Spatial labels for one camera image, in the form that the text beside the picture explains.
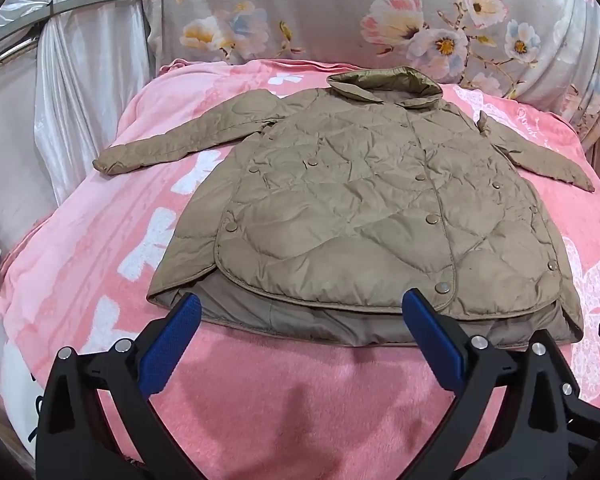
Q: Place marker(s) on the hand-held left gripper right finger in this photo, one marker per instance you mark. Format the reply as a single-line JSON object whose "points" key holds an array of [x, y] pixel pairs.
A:
{"points": [[432, 341]]}

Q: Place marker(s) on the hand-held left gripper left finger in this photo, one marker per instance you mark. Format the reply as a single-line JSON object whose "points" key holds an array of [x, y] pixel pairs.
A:
{"points": [[170, 346]]}

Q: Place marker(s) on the tan quilted jacket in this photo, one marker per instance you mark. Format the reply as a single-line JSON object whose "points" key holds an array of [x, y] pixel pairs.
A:
{"points": [[330, 200]]}

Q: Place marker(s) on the pink blanket with white bows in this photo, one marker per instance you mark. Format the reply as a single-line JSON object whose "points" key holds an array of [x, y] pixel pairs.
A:
{"points": [[280, 400]]}

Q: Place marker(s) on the white satin curtain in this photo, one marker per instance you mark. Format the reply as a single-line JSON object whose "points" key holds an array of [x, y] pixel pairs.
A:
{"points": [[80, 110]]}

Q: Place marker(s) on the grey floral bed cover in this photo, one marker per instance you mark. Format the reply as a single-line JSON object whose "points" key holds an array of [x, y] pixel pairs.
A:
{"points": [[330, 20]]}

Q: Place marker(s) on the grey metal curtain band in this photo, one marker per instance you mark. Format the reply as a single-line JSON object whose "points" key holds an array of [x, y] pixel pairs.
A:
{"points": [[95, 1]]}

